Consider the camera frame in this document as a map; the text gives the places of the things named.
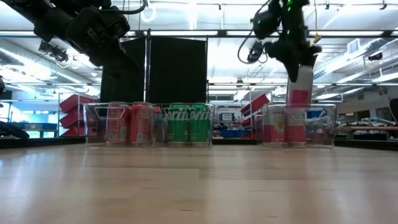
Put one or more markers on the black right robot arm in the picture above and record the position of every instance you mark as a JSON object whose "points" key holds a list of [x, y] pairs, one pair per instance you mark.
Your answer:
{"points": [[293, 18]]}

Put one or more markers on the red soda can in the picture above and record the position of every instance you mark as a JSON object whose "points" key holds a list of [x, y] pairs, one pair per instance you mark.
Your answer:
{"points": [[116, 124], [141, 124]]}

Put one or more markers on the black folding partition screen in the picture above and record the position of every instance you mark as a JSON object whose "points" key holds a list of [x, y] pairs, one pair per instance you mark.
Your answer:
{"points": [[177, 68]]}

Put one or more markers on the background workbench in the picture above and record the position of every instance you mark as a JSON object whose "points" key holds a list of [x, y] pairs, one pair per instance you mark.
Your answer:
{"points": [[367, 128]]}

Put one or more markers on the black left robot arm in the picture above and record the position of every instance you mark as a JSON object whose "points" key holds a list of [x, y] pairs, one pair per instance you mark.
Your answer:
{"points": [[37, 15]]}

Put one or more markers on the blue storage bins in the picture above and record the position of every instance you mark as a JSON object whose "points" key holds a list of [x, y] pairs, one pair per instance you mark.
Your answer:
{"points": [[231, 133]]}

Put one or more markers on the yellow hanging tag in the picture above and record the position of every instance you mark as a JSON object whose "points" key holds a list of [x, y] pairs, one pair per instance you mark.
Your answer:
{"points": [[317, 38]]}

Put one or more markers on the red storage bin stack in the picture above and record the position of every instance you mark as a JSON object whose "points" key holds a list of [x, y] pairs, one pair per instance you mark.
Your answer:
{"points": [[73, 104], [258, 104]]}

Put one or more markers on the green soda can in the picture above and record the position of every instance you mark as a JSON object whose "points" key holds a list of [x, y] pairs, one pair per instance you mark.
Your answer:
{"points": [[200, 127], [178, 127]]}

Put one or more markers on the silver pink soda can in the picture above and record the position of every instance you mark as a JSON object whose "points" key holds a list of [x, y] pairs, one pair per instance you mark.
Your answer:
{"points": [[273, 124], [300, 102]]}

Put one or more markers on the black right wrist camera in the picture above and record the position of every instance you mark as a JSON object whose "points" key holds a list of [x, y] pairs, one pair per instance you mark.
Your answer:
{"points": [[256, 51]]}

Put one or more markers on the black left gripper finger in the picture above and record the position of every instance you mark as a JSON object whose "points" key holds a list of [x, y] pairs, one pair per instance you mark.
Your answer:
{"points": [[115, 57]]}

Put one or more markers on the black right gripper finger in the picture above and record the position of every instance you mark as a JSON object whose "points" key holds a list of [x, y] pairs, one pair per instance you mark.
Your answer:
{"points": [[294, 71]]}

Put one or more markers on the clear plastic bin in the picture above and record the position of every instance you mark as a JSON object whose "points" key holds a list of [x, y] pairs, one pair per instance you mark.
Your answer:
{"points": [[93, 133], [326, 124], [213, 130]]}

